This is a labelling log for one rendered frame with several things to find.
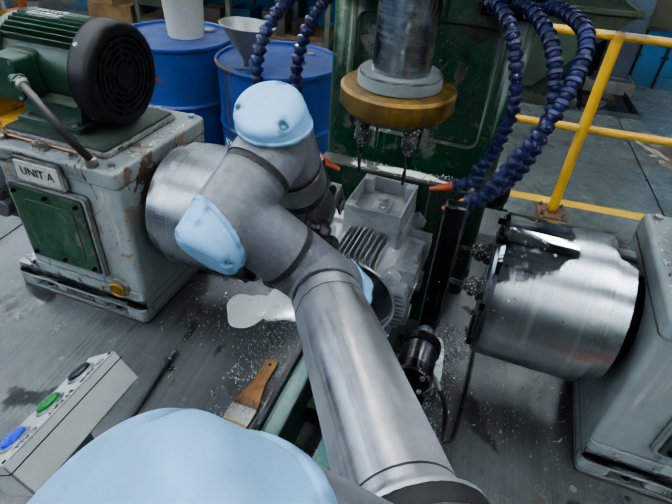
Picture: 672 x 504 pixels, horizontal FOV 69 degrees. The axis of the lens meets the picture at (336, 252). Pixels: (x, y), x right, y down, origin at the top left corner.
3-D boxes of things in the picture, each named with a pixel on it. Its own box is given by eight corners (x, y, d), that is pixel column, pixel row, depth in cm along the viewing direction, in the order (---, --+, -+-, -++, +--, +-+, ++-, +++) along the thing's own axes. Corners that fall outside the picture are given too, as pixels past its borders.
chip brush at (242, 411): (261, 358, 100) (261, 356, 99) (284, 366, 98) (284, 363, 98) (206, 445, 84) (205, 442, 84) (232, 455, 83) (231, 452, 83)
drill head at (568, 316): (439, 279, 105) (465, 175, 90) (649, 335, 95) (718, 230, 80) (413, 364, 86) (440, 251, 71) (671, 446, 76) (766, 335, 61)
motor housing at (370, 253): (337, 260, 107) (343, 183, 96) (422, 285, 102) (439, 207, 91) (298, 320, 92) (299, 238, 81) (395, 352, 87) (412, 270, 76)
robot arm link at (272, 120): (209, 125, 48) (254, 63, 51) (242, 184, 58) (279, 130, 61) (276, 152, 46) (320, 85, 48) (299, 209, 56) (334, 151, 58)
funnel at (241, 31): (238, 68, 239) (234, 11, 224) (284, 75, 235) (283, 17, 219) (214, 84, 219) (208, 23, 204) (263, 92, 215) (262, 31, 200)
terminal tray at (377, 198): (361, 205, 97) (365, 172, 92) (414, 218, 94) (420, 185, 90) (339, 237, 88) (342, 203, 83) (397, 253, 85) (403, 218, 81)
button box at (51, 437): (111, 382, 69) (85, 355, 67) (140, 376, 65) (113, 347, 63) (8, 497, 56) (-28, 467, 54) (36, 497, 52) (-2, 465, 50)
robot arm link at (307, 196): (309, 200, 56) (245, 184, 58) (315, 218, 60) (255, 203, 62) (330, 147, 59) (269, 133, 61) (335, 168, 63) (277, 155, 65)
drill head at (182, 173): (172, 206, 121) (155, 107, 106) (310, 243, 112) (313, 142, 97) (100, 265, 102) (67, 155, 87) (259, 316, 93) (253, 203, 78)
